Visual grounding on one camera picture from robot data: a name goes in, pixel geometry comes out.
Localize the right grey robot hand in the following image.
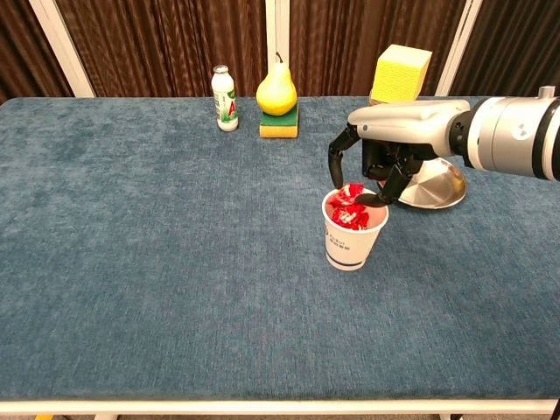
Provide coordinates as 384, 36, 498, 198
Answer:
327, 99, 472, 207

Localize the yellow foam block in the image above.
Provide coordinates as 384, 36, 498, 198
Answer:
371, 43, 434, 106

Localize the green yellow scouring sponge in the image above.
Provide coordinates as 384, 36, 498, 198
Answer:
258, 102, 301, 139

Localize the blue table mat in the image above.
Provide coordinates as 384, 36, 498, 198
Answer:
0, 95, 560, 402

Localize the brown pleated partition panel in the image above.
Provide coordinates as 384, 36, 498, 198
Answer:
450, 0, 560, 98
0, 0, 74, 104
56, 0, 268, 98
288, 0, 467, 97

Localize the red candy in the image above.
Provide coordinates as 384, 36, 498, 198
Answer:
349, 210, 371, 232
328, 182, 367, 207
330, 205, 358, 228

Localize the white table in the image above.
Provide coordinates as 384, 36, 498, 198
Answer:
0, 396, 560, 420

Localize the small white drink bottle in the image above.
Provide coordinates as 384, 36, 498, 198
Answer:
211, 64, 240, 133

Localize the yellow pear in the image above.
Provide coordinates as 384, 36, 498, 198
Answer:
255, 51, 298, 117

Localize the white partition post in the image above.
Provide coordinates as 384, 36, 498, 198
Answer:
264, 0, 291, 88
435, 0, 485, 97
28, 0, 96, 98

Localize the white paper cup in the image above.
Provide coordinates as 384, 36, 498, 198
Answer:
321, 186, 390, 272

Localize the round steel plate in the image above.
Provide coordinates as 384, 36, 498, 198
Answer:
395, 156, 468, 210

